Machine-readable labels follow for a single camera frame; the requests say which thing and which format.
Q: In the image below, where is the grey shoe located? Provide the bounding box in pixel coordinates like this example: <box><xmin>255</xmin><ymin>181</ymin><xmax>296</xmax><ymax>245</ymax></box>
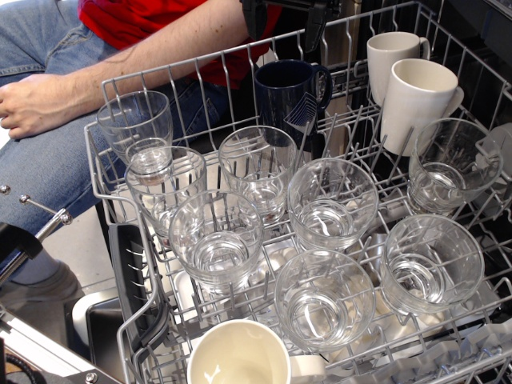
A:
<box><xmin>1</xmin><ymin>262</ymin><xmax>84</xmax><ymax>312</ymax></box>

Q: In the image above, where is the dark blue ceramic mug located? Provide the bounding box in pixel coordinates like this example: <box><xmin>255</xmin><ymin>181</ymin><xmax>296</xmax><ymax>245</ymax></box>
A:
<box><xmin>254</xmin><ymin>59</ymin><xmax>333</xmax><ymax>153</ymax></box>

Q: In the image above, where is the dark grey rack handle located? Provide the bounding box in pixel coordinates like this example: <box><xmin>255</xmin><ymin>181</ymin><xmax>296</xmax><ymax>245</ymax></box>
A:
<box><xmin>109</xmin><ymin>223</ymin><xmax>168</xmax><ymax>351</ymax></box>

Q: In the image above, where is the clear glass cup front right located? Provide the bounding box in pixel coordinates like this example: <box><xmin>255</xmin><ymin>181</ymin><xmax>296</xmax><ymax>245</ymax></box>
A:
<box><xmin>380</xmin><ymin>214</ymin><xmax>484</xmax><ymax>314</ymax></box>

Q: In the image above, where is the person's bare forearm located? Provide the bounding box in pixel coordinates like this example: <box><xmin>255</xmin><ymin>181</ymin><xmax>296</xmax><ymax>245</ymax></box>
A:
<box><xmin>66</xmin><ymin>1</ymin><xmax>248</xmax><ymax>116</ymax></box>

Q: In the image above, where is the white ceramic mug back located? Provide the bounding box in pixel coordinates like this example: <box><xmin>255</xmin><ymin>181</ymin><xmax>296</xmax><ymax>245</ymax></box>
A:
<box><xmin>366</xmin><ymin>31</ymin><xmax>430</xmax><ymax>106</ymax></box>

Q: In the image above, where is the white ceramic mug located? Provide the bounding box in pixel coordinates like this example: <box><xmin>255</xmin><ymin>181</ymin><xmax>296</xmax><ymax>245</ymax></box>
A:
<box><xmin>380</xmin><ymin>58</ymin><xmax>464</xmax><ymax>157</ymax></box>
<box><xmin>366</xmin><ymin>31</ymin><xmax>430</xmax><ymax>106</ymax></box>

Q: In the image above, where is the clear glass cup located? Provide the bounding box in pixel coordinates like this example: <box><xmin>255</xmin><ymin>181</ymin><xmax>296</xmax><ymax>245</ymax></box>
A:
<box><xmin>125</xmin><ymin>146</ymin><xmax>207</xmax><ymax>241</ymax></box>
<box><xmin>407</xmin><ymin>118</ymin><xmax>503</xmax><ymax>215</ymax></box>
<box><xmin>169</xmin><ymin>190</ymin><xmax>263</xmax><ymax>294</ymax></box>
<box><xmin>97</xmin><ymin>90</ymin><xmax>174</xmax><ymax>186</ymax></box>
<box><xmin>287</xmin><ymin>158</ymin><xmax>379</xmax><ymax>251</ymax></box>
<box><xmin>380</xmin><ymin>214</ymin><xmax>484</xmax><ymax>314</ymax></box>
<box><xmin>218</xmin><ymin>126</ymin><xmax>298</xmax><ymax>226</ymax></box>
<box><xmin>274</xmin><ymin>250</ymin><xmax>376</xmax><ymax>353</ymax></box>

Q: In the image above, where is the clear glass cup front left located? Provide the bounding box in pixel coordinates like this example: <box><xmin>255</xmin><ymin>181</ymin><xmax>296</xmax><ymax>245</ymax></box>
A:
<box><xmin>169</xmin><ymin>190</ymin><xmax>263</xmax><ymax>294</ymax></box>

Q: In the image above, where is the grey wire dishwasher rack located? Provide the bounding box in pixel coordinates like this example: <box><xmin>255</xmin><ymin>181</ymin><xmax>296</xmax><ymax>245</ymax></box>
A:
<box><xmin>85</xmin><ymin>1</ymin><xmax>511</xmax><ymax>383</ymax></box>

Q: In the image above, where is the black clamp with metal screw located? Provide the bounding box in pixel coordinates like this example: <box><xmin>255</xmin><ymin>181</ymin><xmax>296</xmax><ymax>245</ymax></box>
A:
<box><xmin>1</xmin><ymin>194</ymin><xmax>74</xmax><ymax>286</ymax></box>

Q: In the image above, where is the clear glass cup centre back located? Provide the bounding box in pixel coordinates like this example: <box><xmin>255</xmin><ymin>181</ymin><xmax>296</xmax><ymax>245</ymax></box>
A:
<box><xmin>218</xmin><ymin>126</ymin><xmax>298</xmax><ymax>226</ymax></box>

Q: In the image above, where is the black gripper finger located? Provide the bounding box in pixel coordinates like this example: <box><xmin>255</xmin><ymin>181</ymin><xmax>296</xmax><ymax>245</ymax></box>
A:
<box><xmin>305</xmin><ymin>0</ymin><xmax>341</xmax><ymax>53</ymax></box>
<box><xmin>240</xmin><ymin>0</ymin><xmax>267</xmax><ymax>40</ymax></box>

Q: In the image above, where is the cream ceramic mug front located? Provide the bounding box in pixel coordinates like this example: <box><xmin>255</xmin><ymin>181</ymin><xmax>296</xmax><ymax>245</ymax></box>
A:
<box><xmin>186</xmin><ymin>320</ymin><xmax>326</xmax><ymax>383</ymax></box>

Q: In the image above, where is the clear glass cup front centre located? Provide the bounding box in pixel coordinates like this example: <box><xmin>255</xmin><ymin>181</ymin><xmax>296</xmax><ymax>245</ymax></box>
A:
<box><xmin>274</xmin><ymin>250</ymin><xmax>376</xmax><ymax>353</ymax></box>

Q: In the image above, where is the clear glass cup back left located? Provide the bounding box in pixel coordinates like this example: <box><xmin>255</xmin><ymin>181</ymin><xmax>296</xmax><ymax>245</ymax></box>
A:
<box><xmin>97</xmin><ymin>90</ymin><xmax>174</xmax><ymax>186</ymax></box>

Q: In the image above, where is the person's bare hand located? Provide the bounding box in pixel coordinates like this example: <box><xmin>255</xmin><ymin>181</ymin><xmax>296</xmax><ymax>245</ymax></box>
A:
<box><xmin>1</xmin><ymin>74</ymin><xmax>89</xmax><ymax>140</ymax></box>

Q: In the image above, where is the white ceramic mug right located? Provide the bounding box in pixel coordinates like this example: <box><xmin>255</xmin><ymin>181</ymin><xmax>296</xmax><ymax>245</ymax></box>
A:
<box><xmin>380</xmin><ymin>58</ymin><xmax>464</xmax><ymax>157</ymax></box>

